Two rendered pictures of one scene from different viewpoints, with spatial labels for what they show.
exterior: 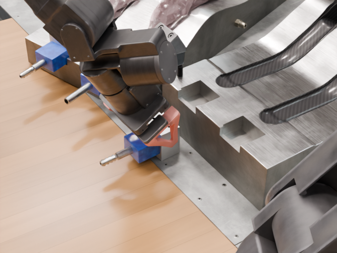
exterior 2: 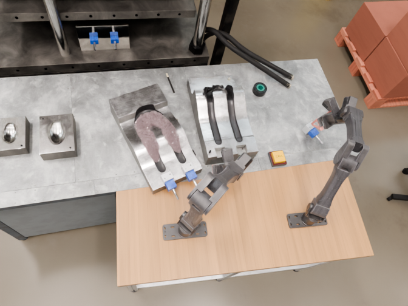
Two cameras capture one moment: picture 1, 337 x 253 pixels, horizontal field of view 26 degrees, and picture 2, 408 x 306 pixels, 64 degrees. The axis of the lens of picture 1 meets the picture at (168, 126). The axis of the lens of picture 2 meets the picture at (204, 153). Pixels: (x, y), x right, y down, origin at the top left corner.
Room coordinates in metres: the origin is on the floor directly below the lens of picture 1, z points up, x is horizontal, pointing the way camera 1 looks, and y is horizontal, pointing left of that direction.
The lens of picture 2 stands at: (0.92, 0.72, 2.27)
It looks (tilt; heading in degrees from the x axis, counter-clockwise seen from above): 62 degrees down; 275
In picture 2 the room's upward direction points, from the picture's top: 20 degrees clockwise
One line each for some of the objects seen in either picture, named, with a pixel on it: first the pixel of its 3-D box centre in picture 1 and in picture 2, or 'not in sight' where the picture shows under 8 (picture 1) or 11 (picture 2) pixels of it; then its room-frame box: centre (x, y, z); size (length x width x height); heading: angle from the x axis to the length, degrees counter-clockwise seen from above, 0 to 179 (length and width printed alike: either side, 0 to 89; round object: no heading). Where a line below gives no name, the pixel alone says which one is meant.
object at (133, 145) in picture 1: (136, 147); not in sight; (0.85, 0.05, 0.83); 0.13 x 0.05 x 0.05; 125
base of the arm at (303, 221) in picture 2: not in sight; (309, 217); (0.38, 0.06, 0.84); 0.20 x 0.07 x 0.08; 29
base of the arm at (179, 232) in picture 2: not in sight; (186, 228); (0.91, 0.35, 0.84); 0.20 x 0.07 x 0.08; 29
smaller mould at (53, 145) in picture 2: not in sight; (58, 136); (1.63, 0.20, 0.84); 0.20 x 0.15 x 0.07; 124
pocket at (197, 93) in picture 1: (198, 102); (220, 153); (0.90, -0.05, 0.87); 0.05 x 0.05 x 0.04; 34
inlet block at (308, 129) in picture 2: not in sight; (314, 134); (0.47, -0.42, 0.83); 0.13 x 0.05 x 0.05; 147
